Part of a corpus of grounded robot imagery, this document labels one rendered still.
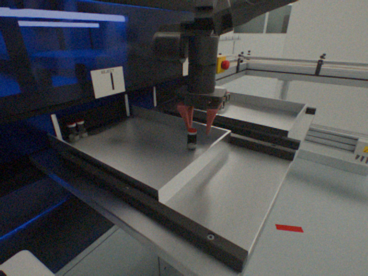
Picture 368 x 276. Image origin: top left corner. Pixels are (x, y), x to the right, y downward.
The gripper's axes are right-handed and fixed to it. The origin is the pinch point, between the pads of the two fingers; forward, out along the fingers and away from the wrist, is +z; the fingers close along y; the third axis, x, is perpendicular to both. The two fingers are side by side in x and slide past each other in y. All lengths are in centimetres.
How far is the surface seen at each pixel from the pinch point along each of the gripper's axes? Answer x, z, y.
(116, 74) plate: -0.5, -10.9, 21.1
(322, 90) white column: -166, 24, -63
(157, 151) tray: 6.1, 4.2, 7.7
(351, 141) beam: -102, 40, -71
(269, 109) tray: -33.6, 4.0, -16.2
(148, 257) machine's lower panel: -4, 61, 19
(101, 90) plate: 4.0, -8.0, 22.3
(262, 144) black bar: -2.1, 2.2, -14.1
